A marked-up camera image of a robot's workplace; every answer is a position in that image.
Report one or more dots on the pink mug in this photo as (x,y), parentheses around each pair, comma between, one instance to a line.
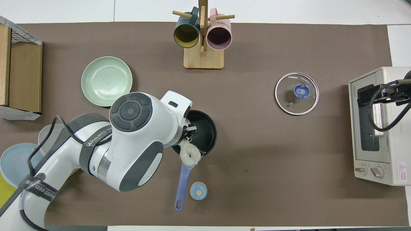
(219,37)

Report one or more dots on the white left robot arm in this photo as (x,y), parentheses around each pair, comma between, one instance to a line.
(135,138)

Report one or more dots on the glass lid with blue knob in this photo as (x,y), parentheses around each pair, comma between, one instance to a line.
(289,102)

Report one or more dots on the light blue plate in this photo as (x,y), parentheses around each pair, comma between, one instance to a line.
(16,163)

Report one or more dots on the grey plate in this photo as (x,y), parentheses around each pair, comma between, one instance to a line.
(48,131)

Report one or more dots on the dark teal mug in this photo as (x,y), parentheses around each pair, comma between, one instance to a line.
(186,33)

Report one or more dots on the yellow plate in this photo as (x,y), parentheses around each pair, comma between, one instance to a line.
(4,192)

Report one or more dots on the grey patterned cloth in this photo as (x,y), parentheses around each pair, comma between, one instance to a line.
(19,114)

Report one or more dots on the brown table mat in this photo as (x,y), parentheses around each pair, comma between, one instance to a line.
(257,160)

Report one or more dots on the wooden mug tree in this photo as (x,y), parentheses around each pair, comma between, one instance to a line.
(204,61)

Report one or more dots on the beige toaster oven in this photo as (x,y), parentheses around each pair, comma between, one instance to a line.
(385,154)

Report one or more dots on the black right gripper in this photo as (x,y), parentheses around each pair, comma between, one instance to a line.
(395,94)

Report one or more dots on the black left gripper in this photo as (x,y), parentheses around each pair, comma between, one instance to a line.
(187,131)

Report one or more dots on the wooden plate rack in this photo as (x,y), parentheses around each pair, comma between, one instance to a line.
(35,149)

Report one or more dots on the white vermicelli bundle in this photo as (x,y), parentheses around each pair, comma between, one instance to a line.
(190,154)

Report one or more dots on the pale green plate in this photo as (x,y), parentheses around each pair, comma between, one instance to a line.
(106,77)

